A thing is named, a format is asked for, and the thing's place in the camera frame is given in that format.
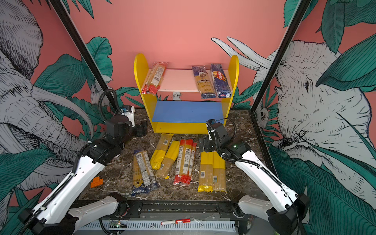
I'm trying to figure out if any right black corner post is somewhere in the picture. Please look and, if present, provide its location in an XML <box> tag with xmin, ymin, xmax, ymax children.
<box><xmin>250</xmin><ymin>0</ymin><xmax>311</xmax><ymax>114</ymax></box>

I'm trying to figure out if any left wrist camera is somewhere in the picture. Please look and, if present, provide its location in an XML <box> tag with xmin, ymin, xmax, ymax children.
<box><xmin>121</xmin><ymin>105</ymin><xmax>135</xmax><ymax>127</ymax></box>

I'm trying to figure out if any perforated metal rail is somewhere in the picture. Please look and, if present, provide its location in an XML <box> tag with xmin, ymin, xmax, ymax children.
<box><xmin>76</xmin><ymin>220</ymin><xmax>237</xmax><ymax>232</ymax></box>

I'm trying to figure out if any orange plastic block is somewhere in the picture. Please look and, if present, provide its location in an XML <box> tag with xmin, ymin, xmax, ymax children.
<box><xmin>90</xmin><ymin>176</ymin><xmax>104</xmax><ymax>188</ymax></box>

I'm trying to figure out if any red white marker pen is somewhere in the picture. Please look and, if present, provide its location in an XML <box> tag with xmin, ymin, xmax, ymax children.
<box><xmin>161</xmin><ymin>218</ymin><xmax>191</xmax><ymax>226</ymax></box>

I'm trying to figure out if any middle yellow pasta pack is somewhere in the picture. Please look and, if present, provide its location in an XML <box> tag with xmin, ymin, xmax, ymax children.
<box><xmin>156</xmin><ymin>141</ymin><xmax>180</xmax><ymax>179</ymax></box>

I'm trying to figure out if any dark-blue-top Arbella spaghetti pack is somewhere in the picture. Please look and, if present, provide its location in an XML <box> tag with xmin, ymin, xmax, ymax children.
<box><xmin>192</xmin><ymin>66</ymin><xmax>216</xmax><ymax>99</ymax></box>

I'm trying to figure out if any yellow pasta pack outer right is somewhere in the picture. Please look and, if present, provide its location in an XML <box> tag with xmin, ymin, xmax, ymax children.
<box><xmin>213</xmin><ymin>152</ymin><xmax>226</xmax><ymax>192</ymax></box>

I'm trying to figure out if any black corner post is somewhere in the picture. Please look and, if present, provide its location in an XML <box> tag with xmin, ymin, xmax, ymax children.
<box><xmin>48</xmin><ymin>0</ymin><xmax>119</xmax><ymax>112</ymax></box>
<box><xmin>250</xmin><ymin>0</ymin><xmax>311</xmax><ymax>114</ymax></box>

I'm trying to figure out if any clear blue-end spaghetti pack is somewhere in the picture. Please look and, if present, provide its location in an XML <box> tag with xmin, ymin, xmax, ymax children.
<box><xmin>131</xmin><ymin>150</ymin><xmax>160</xmax><ymax>196</ymax></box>

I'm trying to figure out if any blue Barilla spaghetti pack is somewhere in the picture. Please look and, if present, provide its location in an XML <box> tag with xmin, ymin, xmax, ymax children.
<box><xmin>211</xmin><ymin>64</ymin><xmax>232</xmax><ymax>99</ymax></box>

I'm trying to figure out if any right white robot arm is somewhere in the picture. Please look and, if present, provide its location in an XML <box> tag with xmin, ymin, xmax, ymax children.
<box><xmin>199</xmin><ymin>119</ymin><xmax>310</xmax><ymax>235</ymax></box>

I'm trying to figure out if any red spaghetti pack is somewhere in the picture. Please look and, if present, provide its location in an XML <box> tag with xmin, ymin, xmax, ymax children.
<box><xmin>142</xmin><ymin>62</ymin><xmax>168</xmax><ymax>95</ymax></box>
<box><xmin>173</xmin><ymin>139</ymin><xmax>196</xmax><ymax>185</ymax></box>

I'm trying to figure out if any black front frame beam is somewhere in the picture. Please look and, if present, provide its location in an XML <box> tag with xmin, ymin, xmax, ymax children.
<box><xmin>122</xmin><ymin>200</ymin><xmax>254</xmax><ymax>220</ymax></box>

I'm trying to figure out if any yellow shelf unit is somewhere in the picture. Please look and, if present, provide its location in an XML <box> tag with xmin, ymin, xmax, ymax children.
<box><xmin>141</xmin><ymin>69</ymin><xmax>233</xmax><ymax>134</ymax></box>

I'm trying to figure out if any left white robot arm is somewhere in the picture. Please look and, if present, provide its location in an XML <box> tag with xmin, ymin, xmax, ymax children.
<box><xmin>18</xmin><ymin>115</ymin><xmax>147</xmax><ymax>235</ymax></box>

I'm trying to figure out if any left black corner post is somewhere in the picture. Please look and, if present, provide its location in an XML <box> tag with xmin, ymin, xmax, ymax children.
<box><xmin>48</xmin><ymin>0</ymin><xmax>119</xmax><ymax>112</ymax></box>

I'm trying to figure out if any small green circuit board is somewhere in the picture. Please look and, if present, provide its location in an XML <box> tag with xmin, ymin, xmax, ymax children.
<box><xmin>109</xmin><ymin>221</ymin><xmax>127</xmax><ymax>229</ymax></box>

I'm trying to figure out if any upper-left yellow pasta pack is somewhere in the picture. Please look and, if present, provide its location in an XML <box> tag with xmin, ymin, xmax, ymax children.
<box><xmin>150</xmin><ymin>134</ymin><xmax>173</xmax><ymax>170</ymax></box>

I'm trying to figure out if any yellow pasta pack inner right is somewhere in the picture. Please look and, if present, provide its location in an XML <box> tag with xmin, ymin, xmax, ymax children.
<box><xmin>198</xmin><ymin>152</ymin><xmax>214</xmax><ymax>192</ymax></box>

